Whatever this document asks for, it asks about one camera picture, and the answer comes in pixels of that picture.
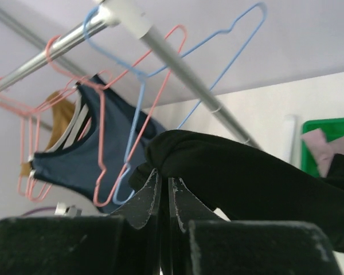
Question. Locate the white rack base foot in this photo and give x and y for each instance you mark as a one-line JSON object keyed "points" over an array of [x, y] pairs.
{"points": [[289, 134]]}

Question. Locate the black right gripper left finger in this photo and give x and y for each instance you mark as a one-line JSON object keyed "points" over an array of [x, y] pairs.
{"points": [[124, 242]]}

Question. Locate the green plastic tray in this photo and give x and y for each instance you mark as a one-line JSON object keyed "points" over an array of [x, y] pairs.
{"points": [[332, 128]]}

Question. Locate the pink hanger with striped top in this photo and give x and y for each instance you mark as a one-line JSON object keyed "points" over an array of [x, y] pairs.
{"points": [[26, 184]]}

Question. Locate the silver clothes rack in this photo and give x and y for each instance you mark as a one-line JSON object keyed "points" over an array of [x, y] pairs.
{"points": [[126, 13]]}

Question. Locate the light blue wire hanger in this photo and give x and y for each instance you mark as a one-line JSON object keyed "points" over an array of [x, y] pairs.
{"points": [[123, 63]]}

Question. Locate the pink wire hanger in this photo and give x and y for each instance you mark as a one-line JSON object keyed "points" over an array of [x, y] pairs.
{"points": [[100, 114]]}

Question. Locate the pink crumpled garment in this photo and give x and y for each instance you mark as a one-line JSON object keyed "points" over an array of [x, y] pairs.
{"points": [[321, 150]]}

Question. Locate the blue tank top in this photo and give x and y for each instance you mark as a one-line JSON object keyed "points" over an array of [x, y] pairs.
{"points": [[76, 167]]}

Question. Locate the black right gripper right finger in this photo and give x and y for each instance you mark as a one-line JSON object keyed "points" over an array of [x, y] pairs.
{"points": [[203, 243]]}

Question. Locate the black tank top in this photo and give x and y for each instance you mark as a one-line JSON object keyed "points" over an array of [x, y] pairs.
{"points": [[247, 183]]}

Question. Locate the brown tank top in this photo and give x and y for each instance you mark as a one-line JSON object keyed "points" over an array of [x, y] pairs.
{"points": [[62, 113]]}

